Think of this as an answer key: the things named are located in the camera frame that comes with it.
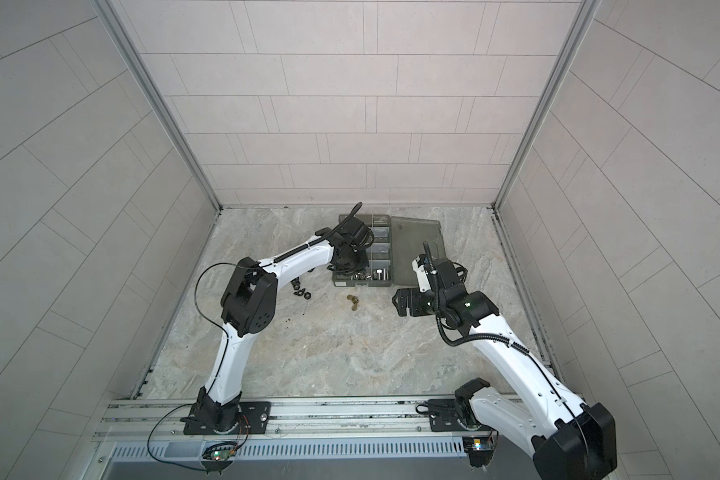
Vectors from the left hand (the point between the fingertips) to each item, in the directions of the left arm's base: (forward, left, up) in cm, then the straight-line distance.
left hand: (374, 264), depth 95 cm
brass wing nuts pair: (-11, +6, -3) cm, 13 cm away
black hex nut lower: (-9, +21, -4) cm, 23 cm away
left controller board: (-49, +34, 0) cm, 60 cm away
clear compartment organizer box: (+11, -8, -3) cm, 14 cm away
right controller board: (-48, -25, -4) cm, 54 cm away
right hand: (-16, -9, +9) cm, 20 cm away
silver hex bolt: (-3, -2, -1) cm, 3 cm away
